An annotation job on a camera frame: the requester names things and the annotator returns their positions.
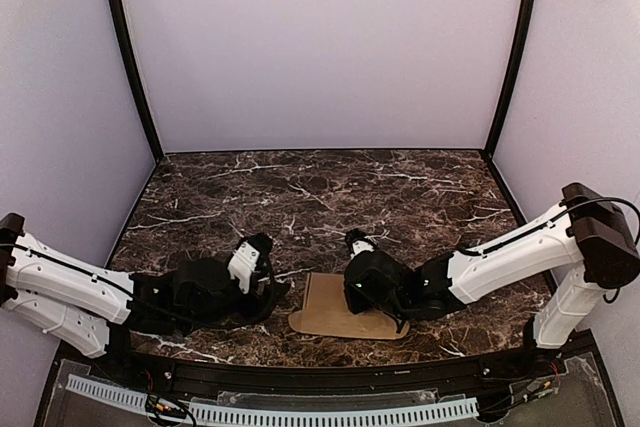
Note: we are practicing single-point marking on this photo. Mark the black front table rail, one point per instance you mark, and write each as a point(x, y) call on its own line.
point(475, 375)

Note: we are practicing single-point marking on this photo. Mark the brown cardboard box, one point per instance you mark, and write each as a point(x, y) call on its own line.
point(325, 312)

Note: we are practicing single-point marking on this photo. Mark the black left frame post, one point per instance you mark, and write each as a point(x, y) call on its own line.
point(128, 57)

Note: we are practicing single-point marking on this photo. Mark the black right frame post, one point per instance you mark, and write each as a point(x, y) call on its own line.
point(511, 75)

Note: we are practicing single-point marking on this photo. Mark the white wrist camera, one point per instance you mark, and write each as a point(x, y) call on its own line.
point(358, 242)
point(248, 258)

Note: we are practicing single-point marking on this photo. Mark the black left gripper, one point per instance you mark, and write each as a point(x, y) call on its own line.
point(265, 294)

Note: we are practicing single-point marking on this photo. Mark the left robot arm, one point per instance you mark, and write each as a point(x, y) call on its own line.
point(94, 309)

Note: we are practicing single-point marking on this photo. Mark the white slotted cable duct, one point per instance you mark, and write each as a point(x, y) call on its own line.
point(242, 410)

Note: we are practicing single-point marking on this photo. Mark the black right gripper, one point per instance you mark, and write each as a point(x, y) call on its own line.
point(357, 294)

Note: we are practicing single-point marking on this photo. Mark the black frame post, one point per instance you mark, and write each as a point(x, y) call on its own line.
point(128, 57)
point(511, 75)

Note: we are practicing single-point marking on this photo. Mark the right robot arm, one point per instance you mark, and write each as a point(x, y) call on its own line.
point(585, 231)

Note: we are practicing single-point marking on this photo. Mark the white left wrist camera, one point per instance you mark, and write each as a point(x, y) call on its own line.
point(248, 258)

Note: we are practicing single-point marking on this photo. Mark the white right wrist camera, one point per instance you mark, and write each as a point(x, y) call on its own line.
point(358, 242)

